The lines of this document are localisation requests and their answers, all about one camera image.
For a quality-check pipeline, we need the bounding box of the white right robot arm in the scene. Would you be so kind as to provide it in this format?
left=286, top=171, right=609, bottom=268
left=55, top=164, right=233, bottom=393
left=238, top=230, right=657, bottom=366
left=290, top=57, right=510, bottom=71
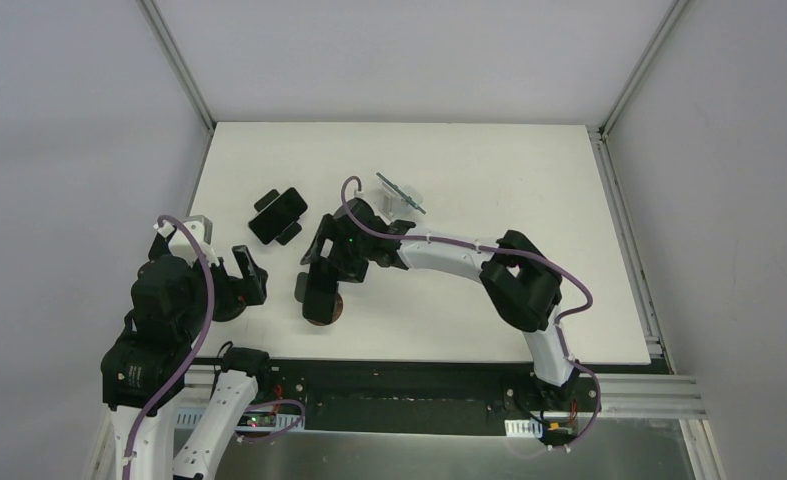
left=295, top=198, right=578, bottom=410

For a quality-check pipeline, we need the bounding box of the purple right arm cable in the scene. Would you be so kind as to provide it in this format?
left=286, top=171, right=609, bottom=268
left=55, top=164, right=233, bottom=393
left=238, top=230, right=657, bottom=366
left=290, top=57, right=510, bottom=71
left=339, top=175, right=603, bottom=452

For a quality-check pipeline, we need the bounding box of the aluminium frame rail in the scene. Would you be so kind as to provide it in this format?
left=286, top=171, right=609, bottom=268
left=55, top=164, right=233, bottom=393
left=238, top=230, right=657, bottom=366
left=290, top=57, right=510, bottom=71
left=599, top=374, right=707, bottom=420

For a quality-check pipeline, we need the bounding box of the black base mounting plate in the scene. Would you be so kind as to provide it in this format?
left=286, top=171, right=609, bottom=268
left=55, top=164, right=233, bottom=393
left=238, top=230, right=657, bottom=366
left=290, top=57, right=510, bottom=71
left=180, top=357, right=606, bottom=439

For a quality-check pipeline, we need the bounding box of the dark phone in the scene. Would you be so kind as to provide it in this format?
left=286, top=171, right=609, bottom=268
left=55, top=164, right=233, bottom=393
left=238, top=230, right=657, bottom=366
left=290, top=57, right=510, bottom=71
left=376, top=172, right=427, bottom=218

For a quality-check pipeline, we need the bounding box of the black phone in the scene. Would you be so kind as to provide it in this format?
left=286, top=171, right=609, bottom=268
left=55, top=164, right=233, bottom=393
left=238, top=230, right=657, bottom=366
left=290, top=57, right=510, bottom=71
left=302, top=259, right=338, bottom=325
left=247, top=187, right=309, bottom=245

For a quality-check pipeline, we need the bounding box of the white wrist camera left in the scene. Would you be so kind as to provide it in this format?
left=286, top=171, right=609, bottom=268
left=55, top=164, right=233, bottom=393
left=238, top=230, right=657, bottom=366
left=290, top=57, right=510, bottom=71
left=148, top=215, right=220, bottom=266

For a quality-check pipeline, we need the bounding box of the silver metal phone stand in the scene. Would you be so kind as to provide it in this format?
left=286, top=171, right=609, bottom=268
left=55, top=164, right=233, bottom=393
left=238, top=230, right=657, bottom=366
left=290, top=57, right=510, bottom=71
left=380, top=185, right=426, bottom=221

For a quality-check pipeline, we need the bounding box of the grey stand with brown base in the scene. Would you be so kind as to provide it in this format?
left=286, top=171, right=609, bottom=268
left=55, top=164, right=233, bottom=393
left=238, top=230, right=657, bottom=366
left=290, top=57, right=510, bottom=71
left=294, top=272, right=344, bottom=326

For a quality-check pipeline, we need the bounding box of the black round disc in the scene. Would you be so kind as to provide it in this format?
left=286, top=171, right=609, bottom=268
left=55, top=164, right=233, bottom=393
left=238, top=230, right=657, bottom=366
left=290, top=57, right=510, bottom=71
left=212, top=302, right=247, bottom=323

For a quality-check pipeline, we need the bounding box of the black folding phone stand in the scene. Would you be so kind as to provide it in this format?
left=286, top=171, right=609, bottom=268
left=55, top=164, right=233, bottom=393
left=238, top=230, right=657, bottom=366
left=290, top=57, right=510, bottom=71
left=252, top=189, right=304, bottom=247

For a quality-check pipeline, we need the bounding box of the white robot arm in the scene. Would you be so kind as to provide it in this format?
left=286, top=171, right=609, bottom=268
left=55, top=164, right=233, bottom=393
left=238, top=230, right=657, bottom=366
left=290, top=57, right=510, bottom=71
left=101, top=255, right=271, bottom=479

